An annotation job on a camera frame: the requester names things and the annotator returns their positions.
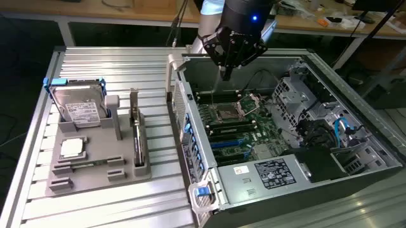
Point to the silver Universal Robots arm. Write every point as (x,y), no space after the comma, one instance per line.
(205,26)

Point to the hard disk with blue carrier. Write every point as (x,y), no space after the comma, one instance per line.
(78,99)

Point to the thin metal locking lever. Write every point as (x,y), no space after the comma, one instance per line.
(211,97)

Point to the wooden desk with monitor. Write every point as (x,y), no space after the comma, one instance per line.
(316,27)

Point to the grey power supply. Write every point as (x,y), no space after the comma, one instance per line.
(240,185)

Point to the green RAM stick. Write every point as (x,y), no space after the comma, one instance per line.
(89,164)

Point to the CPU socket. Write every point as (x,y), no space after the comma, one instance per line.
(225,112)

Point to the blue case latch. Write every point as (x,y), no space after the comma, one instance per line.
(203,191)

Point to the grey parts rack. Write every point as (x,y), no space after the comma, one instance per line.
(94,147)

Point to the green motherboard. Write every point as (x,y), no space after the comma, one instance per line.
(269,128)

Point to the black open PC case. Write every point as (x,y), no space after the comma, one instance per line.
(348,190)

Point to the silver CPU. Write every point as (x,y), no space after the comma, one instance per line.
(72,148)

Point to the silver disk bay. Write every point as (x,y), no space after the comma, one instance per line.
(364,161)

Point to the black plastic shroud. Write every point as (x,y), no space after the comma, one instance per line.
(316,164)

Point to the blue expansion slot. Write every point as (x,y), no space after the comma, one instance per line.
(225,144)

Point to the silver perforated drive cage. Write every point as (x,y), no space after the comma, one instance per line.
(291,95)

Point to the small grey corner bracket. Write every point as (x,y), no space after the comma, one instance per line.
(174,61)

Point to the silver chipset heat sink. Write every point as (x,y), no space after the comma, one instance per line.
(265,152)

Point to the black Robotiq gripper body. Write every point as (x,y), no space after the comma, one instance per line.
(241,16)

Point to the metal socket cover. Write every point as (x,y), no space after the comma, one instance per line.
(249,104)

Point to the black monitor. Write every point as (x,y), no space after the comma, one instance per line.
(376,4)

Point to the orange small part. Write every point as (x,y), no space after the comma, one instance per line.
(321,21)

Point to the black graphics card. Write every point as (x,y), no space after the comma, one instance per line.
(137,142)

